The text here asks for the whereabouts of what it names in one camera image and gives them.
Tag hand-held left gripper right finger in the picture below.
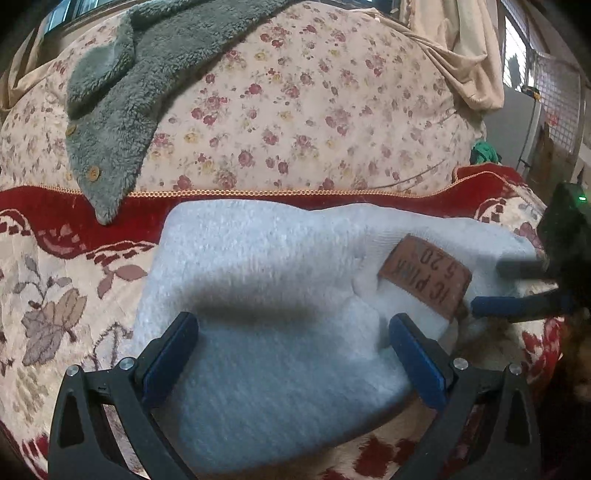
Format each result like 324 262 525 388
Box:
389 312 542 480

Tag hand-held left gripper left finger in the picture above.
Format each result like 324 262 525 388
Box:
48 311 200 480

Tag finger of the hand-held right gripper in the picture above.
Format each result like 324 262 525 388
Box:
471 292 579 323
496 257 551 280

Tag light grey fleece pants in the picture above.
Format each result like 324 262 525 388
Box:
129 200 540 474

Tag brown cardboard piece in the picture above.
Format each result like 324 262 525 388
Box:
530 124 579 186

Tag green cloth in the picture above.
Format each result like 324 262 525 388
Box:
470 141 502 166

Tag grey panel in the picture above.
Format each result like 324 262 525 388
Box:
484 87 542 172

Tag red patterned blanket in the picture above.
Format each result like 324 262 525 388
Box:
0 164 571 480

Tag white window grille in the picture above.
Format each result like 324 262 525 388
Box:
501 0 591 162

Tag beige curtain cloth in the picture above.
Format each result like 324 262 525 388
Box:
369 0 505 112

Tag cream floral duvet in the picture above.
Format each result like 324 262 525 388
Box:
0 0 485 195

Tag grey fuzzy cardigan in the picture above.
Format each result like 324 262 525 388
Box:
65 0 303 227

